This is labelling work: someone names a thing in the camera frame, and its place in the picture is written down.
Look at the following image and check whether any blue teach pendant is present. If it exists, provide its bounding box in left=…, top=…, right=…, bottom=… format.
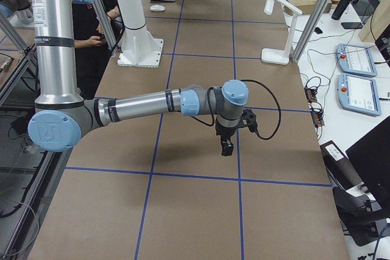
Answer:
left=337, top=73, right=381, bottom=116
left=336, top=43, right=377, bottom=77

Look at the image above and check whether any cardboard box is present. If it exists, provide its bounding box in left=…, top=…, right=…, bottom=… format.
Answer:
left=284, top=0, right=332, bottom=15

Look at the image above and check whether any seated person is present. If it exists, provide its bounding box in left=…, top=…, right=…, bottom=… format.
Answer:
left=72, top=4, right=112, bottom=100

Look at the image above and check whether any aluminium frame post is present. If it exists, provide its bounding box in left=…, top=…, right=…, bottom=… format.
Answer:
left=291, top=0, right=328, bottom=63

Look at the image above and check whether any white computer mouse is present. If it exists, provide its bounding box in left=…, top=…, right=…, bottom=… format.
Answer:
left=150, top=5, right=165, bottom=12

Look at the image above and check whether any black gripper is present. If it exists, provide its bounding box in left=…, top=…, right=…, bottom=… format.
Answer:
left=215, top=122, right=236, bottom=156

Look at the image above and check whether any white desk lamp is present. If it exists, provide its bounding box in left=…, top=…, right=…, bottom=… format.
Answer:
left=261, top=0, right=303, bottom=66

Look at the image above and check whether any black bottle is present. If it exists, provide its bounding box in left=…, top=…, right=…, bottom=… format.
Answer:
left=331, top=0, right=352, bottom=20

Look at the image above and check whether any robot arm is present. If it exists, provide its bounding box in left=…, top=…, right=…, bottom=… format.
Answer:
left=1, top=0, right=34, bottom=25
left=28, top=0, right=257, bottom=156

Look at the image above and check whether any black power strip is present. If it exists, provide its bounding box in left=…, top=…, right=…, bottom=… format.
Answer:
left=304, top=86, right=324, bottom=128

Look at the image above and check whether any smartphone on desk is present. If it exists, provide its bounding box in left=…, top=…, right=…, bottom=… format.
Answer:
left=341, top=22, right=364, bottom=30

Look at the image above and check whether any upper blue teach pendant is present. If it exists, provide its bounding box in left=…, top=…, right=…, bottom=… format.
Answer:
left=336, top=43, right=377, bottom=77

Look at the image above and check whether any lower blue teach pendant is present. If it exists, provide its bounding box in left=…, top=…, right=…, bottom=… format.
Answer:
left=337, top=73, right=381, bottom=116

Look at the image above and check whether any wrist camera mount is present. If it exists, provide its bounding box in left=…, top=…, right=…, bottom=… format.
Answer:
left=237, top=109, right=259, bottom=135

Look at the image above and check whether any black monitor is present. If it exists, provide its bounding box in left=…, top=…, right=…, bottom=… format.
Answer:
left=346, top=118, right=389, bottom=208

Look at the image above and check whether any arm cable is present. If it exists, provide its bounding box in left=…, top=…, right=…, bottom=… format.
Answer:
left=194, top=79, right=282, bottom=141

